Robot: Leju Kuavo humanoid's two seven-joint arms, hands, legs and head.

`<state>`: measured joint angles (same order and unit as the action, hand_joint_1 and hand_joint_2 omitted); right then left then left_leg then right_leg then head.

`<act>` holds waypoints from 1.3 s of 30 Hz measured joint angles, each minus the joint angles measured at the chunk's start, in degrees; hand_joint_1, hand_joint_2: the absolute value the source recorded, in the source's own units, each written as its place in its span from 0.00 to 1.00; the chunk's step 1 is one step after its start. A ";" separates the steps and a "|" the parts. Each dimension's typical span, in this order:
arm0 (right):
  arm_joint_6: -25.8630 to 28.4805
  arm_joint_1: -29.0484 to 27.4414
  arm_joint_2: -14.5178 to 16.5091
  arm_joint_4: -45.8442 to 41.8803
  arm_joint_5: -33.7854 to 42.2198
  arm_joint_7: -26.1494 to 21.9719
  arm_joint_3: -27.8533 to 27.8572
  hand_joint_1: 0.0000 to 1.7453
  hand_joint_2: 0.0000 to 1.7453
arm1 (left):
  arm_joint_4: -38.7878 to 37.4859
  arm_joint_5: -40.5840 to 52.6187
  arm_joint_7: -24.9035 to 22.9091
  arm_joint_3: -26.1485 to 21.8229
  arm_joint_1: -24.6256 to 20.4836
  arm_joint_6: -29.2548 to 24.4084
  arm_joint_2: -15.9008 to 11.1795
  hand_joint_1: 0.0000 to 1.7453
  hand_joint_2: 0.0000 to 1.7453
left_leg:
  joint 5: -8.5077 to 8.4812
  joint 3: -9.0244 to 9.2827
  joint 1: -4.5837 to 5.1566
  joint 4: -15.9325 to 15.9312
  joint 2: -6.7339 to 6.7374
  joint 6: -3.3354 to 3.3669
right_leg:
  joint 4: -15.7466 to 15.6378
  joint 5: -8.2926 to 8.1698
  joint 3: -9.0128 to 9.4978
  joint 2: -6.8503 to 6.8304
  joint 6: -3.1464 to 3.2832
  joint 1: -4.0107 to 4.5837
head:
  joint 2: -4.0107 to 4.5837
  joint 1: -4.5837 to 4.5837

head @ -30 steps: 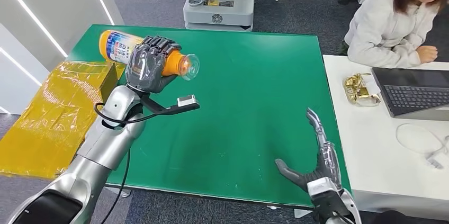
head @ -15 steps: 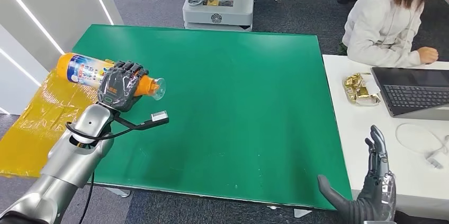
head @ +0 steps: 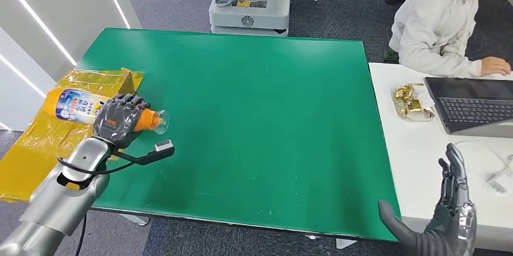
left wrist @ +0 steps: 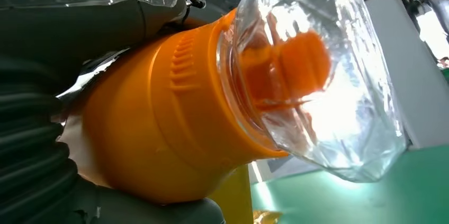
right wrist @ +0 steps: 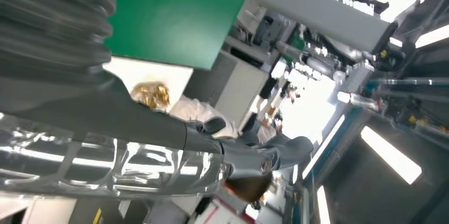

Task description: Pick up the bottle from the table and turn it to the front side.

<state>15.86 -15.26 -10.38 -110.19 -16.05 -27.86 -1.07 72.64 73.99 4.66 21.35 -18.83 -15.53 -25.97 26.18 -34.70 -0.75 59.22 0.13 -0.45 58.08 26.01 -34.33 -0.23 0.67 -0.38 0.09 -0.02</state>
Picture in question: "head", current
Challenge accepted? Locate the person in white top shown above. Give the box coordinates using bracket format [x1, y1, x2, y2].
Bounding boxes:
[383, 0, 513, 80]

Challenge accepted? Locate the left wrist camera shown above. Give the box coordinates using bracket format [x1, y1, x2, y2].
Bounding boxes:
[113, 139, 176, 167]

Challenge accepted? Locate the black hanging cable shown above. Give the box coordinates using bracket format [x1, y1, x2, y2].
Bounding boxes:
[74, 213, 88, 256]

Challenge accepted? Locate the white table foot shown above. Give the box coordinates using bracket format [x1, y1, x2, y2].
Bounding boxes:
[335, 238, 358, 251]
[119, 213, 151, 227]

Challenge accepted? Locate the yellow plastic sheet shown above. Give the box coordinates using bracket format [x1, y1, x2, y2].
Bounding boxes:
[0, 67, 145, 203]

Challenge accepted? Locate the white cable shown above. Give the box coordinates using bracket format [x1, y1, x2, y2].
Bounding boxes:
[454, 140, 513, 195]

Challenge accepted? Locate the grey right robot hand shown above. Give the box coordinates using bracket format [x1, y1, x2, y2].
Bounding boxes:
[377, 142, 478, 256]

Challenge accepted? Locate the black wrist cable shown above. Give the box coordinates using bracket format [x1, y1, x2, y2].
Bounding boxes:
[55, 148, 138, 189]

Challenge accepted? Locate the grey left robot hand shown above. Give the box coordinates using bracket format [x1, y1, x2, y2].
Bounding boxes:
[92, 93, 151, 149]

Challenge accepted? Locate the grey laptop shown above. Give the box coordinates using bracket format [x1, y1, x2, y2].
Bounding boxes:
[423, 76, 513, 139]

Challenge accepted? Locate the orange bottle with printed label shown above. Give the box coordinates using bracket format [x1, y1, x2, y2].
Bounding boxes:
[41, 87, 171, 136]

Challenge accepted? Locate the gold foil wrapper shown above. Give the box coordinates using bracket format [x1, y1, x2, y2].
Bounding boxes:
[391, 82, 436, 123]

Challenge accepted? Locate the person's hand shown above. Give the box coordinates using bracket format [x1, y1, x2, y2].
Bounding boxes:
[479, 56, 512, 77]

